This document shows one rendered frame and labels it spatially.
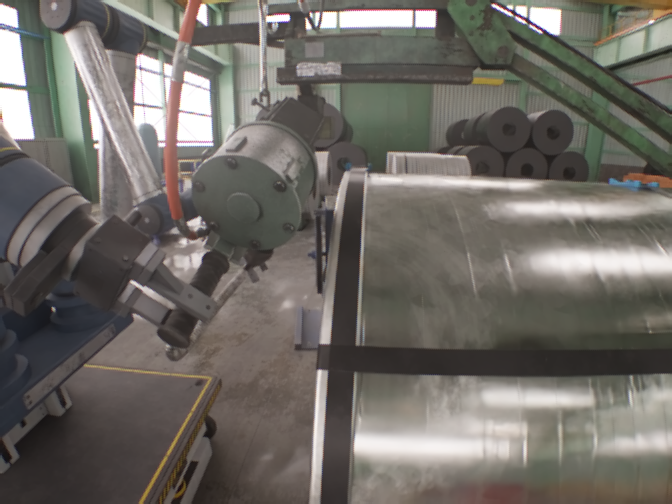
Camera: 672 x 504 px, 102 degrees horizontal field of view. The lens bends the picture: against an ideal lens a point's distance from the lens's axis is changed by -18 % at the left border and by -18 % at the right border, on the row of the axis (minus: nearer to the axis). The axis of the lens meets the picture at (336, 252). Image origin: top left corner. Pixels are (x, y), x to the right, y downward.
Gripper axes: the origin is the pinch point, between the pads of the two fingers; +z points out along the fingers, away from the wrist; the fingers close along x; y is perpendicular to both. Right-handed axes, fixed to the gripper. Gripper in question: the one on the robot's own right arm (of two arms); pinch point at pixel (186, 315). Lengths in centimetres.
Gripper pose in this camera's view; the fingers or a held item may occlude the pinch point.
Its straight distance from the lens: 44.2
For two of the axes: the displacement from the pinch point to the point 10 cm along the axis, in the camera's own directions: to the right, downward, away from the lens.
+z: 7.4, 5.6, 3.7
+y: 1.6, -6.8, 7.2
